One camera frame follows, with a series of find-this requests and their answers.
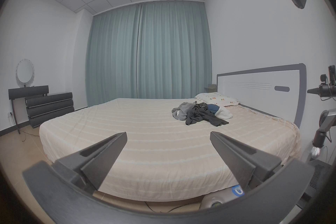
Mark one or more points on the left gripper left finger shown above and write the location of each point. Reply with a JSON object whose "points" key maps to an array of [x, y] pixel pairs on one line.
{"points": [[99, 157]]}

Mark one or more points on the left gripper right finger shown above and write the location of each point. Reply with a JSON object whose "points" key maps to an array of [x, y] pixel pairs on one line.
{"points": [[236, 160]]}

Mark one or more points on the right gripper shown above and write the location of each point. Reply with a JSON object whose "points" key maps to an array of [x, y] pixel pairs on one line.
{"points": [[326, 90]]}

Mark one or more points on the black T-shirt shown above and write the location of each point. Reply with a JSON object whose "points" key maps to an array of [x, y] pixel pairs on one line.
{"points": [[207, 118]]}

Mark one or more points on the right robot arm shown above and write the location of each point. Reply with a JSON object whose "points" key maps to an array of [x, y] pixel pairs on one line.
{"points": [[324, 125]]}

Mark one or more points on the bed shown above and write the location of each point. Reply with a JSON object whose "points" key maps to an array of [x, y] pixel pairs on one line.
{"points": [[131, 133]]}

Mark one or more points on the white garment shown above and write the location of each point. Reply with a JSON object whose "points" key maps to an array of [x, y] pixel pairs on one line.
{"points": [[224, 112]]}

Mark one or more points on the blue garment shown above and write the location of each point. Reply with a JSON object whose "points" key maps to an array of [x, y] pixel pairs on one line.
{"points": [[213, 108]]}

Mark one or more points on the white printed pillow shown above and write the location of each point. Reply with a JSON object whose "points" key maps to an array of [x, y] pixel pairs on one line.
{"points": [[217, 99]]}

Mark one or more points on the black chest of drawers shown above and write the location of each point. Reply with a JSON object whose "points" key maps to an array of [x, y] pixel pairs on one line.
{"points": [[49, 110]]}

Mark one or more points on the grey garment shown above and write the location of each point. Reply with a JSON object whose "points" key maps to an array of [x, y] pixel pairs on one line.
{"points": [[183, 108]]}

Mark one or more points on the black dressing table with mirror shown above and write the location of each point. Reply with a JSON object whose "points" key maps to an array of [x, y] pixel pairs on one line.
{"points": [[26, 93]]}

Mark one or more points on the blue-green curtain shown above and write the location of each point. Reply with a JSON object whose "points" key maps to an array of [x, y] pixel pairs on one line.
{"points": [[157, 55]]}

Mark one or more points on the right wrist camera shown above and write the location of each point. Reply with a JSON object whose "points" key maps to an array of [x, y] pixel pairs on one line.
{"points": [[331, 74]]}

